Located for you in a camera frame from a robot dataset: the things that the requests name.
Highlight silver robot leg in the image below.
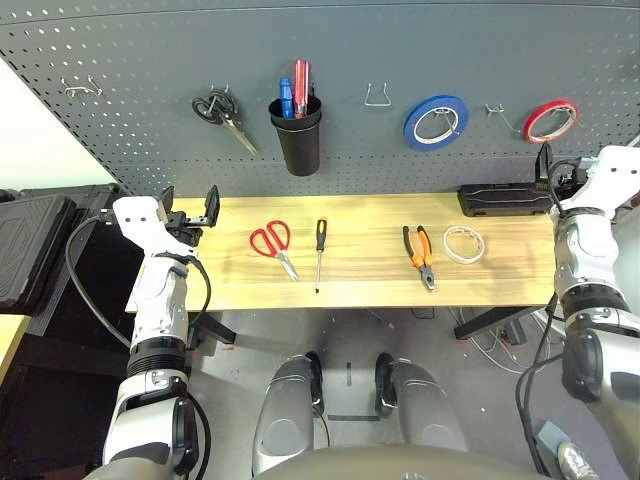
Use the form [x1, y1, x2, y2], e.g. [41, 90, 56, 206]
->
[251, 352, 326, 476]
[374, 352, 469, 451]

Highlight blue tape roll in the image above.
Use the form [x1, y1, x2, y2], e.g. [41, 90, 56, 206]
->
[403, 94, 470, 151]

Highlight wire pliers holder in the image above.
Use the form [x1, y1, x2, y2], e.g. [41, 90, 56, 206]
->
[363, 82, 393, 108]

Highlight black orange handled screwdriver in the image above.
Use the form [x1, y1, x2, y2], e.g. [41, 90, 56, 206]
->
[314, 218, 329, 295]

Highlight metal peg hook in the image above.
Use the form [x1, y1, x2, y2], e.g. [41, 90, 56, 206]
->
[484, 102, 524, 135]
[434, 107, 461, 137]

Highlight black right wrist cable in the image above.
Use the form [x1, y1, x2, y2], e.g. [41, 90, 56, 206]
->
[514, 169, 569, 474]

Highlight large black ribbed case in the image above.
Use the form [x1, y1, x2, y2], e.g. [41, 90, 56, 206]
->
[0, 194, 76, 316]

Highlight red tape roll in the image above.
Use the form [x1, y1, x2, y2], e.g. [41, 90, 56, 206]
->
[522, 98, 581, 145]

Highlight grey robot torso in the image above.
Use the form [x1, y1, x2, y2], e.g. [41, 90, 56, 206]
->
[252, 444, 536, 480]

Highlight black table foot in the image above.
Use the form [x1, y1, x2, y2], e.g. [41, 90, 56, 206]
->
[453, 304, 545, 341]

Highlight grey floor pedal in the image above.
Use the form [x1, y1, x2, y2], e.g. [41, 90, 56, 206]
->
[533, 421, 573, 454]

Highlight white tape roll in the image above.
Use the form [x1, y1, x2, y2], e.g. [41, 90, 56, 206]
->
[442, 224, 487, 265]

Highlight silver left robot leg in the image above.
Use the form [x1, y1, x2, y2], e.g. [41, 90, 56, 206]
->
[251, 352, 326, 476]

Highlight black cup holder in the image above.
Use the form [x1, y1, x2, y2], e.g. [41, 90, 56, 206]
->
[268, 94, 323, 177]

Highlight red handled scissors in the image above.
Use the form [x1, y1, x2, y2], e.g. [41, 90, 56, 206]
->
[249, 220, 301, 283]

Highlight silver wire double hook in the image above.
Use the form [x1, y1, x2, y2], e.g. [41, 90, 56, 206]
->
[62, 75, 104, 100]

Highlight small black tool case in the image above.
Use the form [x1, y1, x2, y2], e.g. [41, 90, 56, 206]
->
[457, 183, 551, 218]

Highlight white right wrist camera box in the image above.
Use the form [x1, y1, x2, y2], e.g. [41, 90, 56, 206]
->
[582, 144, 640, 221]

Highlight white floor wires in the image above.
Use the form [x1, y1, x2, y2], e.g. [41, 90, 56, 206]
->
[459, 307, 554, 375]

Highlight black table leg brace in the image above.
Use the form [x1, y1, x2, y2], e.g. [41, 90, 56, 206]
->
[189, 312, 237, 346]

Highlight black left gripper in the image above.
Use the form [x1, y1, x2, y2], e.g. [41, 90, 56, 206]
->
[158, 184, 222, 249]

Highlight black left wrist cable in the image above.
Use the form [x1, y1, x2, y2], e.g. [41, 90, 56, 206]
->
[65, 209, 132, 350]

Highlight black handled scissors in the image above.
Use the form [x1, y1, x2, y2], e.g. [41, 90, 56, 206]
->
[191, 85, 261, 156]

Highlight orange black pliers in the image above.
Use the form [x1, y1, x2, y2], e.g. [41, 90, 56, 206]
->
[402, 225, 437, 292]

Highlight grey white sneaker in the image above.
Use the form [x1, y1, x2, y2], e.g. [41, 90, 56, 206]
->
[555, 439, 601, 480]

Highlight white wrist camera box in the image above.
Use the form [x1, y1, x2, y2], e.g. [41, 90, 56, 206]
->
[112, 195, 196, 257]
[582, 144, 640, 221]

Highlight dark grey pegboard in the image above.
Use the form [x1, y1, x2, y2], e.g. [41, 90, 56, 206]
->
[0, 0, 640, 197]

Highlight yellow wooden side table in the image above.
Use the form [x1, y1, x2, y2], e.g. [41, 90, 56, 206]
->
[0, 313, 29, 374]

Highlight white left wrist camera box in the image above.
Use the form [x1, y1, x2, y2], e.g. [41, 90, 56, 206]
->
[112, 195, 196, 257]

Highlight black power adapter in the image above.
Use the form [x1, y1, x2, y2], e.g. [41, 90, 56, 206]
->
[501, 322, 527, 346]

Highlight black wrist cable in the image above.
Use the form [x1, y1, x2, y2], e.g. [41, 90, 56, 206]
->
[514, 169, 569, 474]
[65, 209, 132, 350]

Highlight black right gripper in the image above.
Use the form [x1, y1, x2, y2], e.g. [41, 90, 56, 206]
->
[535, 141, 587, 201]

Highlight silver right robot leg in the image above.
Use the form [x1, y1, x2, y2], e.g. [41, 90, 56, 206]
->
[374, 352, 469, 451]

